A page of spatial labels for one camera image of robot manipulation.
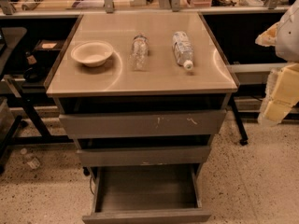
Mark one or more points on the labelled white-cap plastic bottle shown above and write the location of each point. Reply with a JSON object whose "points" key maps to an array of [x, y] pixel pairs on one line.
{"points": [[183, 50]]}

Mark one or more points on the clear empty plastic bottle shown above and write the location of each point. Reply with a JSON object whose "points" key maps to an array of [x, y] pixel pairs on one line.
{"points": [[139, 52]]}

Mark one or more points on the black table frame right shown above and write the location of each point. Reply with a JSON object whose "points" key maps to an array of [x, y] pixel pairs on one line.
{"points": [[264, 87]]}

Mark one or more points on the black desk left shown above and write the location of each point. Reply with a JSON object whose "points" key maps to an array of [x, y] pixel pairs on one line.
{"points": [[11, 38]]}

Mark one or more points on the grey drawer cabinet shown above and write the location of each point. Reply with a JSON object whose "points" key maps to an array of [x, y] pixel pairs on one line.
{"points": [[142, 90]]}

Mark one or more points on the grey drawer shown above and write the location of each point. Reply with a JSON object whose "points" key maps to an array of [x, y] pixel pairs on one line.
{"points": [[143, 151], [143, 124], [162, 194]]}

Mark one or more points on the grey bottom drawer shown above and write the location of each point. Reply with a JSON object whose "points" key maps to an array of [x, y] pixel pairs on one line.
{"points": [[162, 194]]}

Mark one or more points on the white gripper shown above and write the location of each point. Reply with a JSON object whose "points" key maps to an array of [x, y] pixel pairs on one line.
{"points": [[289, 37]]}

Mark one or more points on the plastic bottle on floor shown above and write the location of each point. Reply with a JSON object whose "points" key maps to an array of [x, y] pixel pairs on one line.
{"points": [[30, 159]]}

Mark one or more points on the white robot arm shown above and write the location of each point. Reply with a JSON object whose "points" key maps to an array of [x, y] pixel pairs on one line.
{"points": [[282, 87]]}

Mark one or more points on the grey top drawer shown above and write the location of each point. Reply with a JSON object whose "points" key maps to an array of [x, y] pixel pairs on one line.
{"points": [[143, 124]]}

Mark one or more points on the grey middle drawer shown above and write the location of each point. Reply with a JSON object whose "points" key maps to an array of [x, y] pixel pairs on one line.
{"points": [[143, 151]]}

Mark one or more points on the white paper bowl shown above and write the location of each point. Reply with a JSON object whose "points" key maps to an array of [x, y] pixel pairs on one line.
{"points": [[92, 53]]}

